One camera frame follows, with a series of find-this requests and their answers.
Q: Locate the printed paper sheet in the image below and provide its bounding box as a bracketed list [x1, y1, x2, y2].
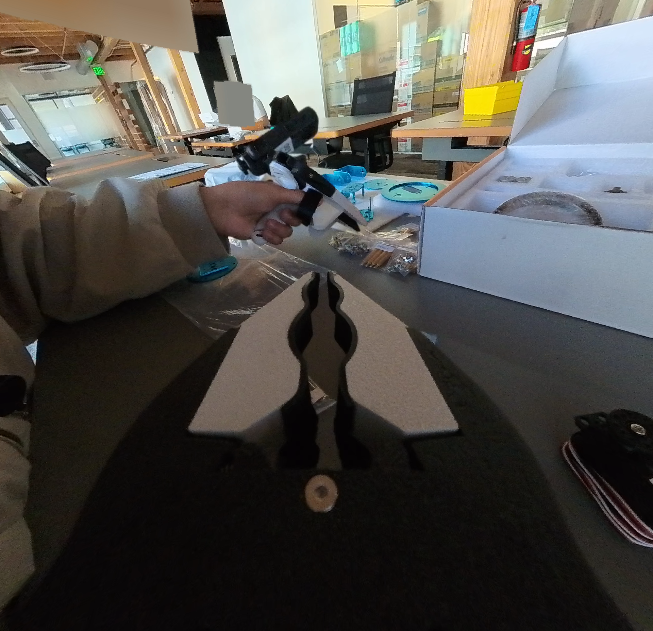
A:
[128, 163, 203, 179]

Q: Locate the grey office desk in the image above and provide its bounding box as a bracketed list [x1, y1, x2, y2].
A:
[51, 149, 229, 189]
[311, 110, 415, 171]
[393, 108, 516, 181]
[191, 127, 267, 156]

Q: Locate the orange and white box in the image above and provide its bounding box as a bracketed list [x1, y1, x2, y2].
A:
[418, 16, 653, 338]

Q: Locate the red fire extinguisher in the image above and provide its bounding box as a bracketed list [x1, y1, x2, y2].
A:
[511, 0, 543, 73]

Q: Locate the zip bag of brass standoffs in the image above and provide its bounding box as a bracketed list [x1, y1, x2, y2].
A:
[362, 241, 400, 270]

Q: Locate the glass partition wall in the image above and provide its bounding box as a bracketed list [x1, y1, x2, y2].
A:
[310, 0, 653, 155]

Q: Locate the wooden pillar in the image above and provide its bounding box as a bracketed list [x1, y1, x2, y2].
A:
[462, 0, 532, 88]

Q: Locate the zip bag of assorted screws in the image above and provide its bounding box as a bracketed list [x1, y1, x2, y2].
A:
[329, 232, 381, 257]

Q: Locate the blue ring-shaped plate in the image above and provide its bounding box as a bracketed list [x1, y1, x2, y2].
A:
[382, 180, 443, 204]

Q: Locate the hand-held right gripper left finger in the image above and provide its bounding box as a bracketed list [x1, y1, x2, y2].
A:
[188, 272, 327, 471]

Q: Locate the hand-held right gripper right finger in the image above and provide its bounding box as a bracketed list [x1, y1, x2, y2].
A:
[322, 272, 460, 471]

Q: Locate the white plastic bag bundle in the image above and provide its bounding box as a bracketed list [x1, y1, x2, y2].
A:
[204, 162, 252, 188]

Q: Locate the person's left hand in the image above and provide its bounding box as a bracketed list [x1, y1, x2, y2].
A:
[200, 180, 307, 246]

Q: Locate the stack of labelled cartons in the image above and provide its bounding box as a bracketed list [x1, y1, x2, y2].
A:
[319, 0, 467, 152]

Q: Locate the clear bagged part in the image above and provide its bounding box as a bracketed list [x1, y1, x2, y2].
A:
[494, 191, 604, 228]

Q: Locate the yellow bin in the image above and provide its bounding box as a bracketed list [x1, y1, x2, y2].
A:
[463, 82, 524, 116]

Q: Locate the clear plastic bag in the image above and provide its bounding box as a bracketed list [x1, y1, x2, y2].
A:
[168, 236, 327, 336]

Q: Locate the black servo with striped cable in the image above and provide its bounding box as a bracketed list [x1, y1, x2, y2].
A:
[561, 409, 653, 548]

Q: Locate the black office chair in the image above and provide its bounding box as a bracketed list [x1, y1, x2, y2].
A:
[319, 71, 398, 171]
[0, 141, 53, 186]
[269, 96, 300, 128]

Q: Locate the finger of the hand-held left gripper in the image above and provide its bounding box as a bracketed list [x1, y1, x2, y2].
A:
[305, 170, 364, 230]
[323, 191, 369, 233]

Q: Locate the person's left forearm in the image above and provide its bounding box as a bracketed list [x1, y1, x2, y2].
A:
[0, 177, 230, 328]

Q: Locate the white foam sheet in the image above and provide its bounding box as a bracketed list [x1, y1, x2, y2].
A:
[326, 174, 451, 232]

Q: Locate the blue perforated round metal plate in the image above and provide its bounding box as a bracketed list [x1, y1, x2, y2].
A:
[186, 255, 239, 284]

